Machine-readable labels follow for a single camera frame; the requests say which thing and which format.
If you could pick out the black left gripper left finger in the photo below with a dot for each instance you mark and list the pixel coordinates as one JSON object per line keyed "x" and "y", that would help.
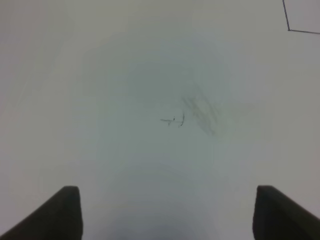
{"x": 59, "y": 218}

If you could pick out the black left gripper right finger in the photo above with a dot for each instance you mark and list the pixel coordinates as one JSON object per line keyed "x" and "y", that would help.
{"x": 277, "y": 217}

